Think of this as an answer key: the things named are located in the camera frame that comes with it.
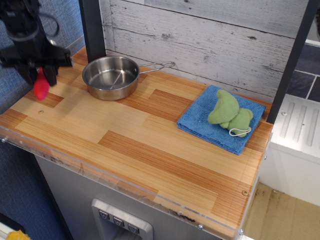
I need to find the silver dispenser button panel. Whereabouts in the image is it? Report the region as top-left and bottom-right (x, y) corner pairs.
(91, 198), (154, 240)

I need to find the green plush toy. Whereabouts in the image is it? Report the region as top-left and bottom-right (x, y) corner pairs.
(207, 89), (254, 138)

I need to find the blue folded cloth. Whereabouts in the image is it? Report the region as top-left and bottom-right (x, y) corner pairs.
(177, 86), (266, 155)

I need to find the white grooved drainboard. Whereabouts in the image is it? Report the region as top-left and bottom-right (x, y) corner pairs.
(271, 94), (320, 158)

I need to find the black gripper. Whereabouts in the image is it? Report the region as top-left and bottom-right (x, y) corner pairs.
(0, 29), (73, 87)

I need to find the clear acrylic table edge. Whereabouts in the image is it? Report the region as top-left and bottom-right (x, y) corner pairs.
(0, 120), (248, 240)

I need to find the dark right upright post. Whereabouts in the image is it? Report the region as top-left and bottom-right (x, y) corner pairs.
(266, 0), (320, 124)

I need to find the red handled metal spoon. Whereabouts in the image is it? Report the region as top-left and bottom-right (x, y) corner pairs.
(33, 60), (54, 101)

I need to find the yellow object at corner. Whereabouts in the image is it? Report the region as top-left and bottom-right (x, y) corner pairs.
(6, 230), (31, 240)

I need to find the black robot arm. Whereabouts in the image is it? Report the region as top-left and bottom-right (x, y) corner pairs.
(0, 0), (73, 87)

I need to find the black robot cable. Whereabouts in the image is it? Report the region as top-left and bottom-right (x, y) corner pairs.
(37, 13), (60, 38)

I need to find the dark left upright post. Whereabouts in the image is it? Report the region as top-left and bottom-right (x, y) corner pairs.
(78, 0), (106, 63)

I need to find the stainless steel saucepan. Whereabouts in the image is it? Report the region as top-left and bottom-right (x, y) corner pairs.
(82, 56), (176, 101)

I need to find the dark upright post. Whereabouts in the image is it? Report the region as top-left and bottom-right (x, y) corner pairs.
(78, 0), (106, 63)
(266, 0), (320, 124)

